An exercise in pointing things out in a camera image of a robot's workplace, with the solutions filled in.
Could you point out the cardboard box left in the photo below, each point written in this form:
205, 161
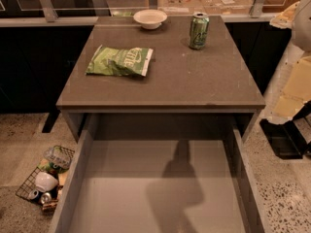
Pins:
180, 7

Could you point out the silver can in basket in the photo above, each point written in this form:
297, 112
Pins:
33, 195
45, 198

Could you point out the green soda can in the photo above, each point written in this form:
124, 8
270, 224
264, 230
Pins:
198, 31

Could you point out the grey open top drawer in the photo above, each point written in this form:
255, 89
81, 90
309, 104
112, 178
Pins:
160, 173

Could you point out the grey cabinet table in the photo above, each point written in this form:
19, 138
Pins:
179, 80

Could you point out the white bowl in basket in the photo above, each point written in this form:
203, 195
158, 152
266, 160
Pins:
45, 182

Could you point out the green chip bag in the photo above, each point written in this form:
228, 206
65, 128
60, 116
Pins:
115, 62

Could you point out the brown snack item in basket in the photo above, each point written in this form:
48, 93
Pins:
49, 207

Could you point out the white ceramic bowl on table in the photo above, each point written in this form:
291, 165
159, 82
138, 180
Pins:
150, 19

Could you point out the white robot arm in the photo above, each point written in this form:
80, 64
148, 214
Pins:
301, 32

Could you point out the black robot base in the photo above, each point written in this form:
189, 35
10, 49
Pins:
291, 140

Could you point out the black wire basket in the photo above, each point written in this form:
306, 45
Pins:
48, 167

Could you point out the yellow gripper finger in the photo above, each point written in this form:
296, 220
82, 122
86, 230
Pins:
297, 91
285, 19

